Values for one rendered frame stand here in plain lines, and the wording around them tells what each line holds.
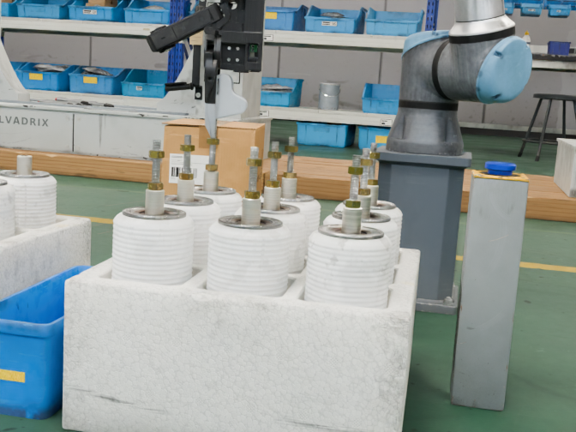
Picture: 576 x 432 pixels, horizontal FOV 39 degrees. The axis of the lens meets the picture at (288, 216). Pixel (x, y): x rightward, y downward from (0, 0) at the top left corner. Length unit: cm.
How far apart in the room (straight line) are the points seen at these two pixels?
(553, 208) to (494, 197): 192
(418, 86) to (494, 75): 18
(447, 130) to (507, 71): 19
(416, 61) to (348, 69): 791
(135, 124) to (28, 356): 234
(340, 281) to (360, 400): 13
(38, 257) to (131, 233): 29
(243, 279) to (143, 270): 12
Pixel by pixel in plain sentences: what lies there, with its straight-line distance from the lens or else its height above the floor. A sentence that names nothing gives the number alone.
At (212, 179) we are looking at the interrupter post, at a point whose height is 27.
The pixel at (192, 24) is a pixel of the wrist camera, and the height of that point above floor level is 49.
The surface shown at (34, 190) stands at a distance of 126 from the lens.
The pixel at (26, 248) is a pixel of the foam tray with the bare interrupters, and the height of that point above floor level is 17.
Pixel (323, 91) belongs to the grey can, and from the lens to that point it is 586.
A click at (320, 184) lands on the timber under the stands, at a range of 301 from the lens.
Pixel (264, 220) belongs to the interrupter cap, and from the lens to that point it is 95.
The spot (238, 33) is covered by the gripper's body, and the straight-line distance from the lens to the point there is 115.
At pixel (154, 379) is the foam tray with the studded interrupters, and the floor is 8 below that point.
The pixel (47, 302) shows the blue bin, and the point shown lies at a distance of 120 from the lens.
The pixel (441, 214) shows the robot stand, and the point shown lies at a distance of 155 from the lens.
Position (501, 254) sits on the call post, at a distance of 108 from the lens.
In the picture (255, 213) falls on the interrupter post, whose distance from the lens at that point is 93.
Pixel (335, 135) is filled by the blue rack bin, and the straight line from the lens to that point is 574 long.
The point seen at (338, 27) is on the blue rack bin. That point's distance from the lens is 577.
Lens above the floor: 41
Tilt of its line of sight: 9 degrees down
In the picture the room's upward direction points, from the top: 4 degrees clockwise
